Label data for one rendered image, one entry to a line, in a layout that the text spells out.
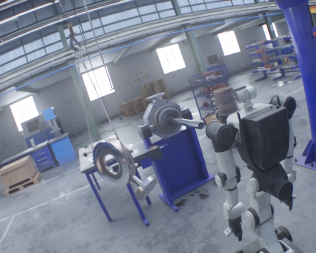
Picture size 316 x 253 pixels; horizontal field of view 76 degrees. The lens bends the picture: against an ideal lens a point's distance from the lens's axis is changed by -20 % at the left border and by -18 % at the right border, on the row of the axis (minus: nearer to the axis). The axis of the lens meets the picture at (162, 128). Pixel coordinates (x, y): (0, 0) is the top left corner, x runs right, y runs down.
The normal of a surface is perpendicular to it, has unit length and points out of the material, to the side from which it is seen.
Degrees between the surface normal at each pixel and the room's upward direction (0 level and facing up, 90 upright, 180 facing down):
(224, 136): 90
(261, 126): 90
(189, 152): 90
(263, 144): 105
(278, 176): 45
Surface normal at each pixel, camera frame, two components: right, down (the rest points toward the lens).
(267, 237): 0.04, -0.33
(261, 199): 0.28, 0.31
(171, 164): 0.35, 0.11
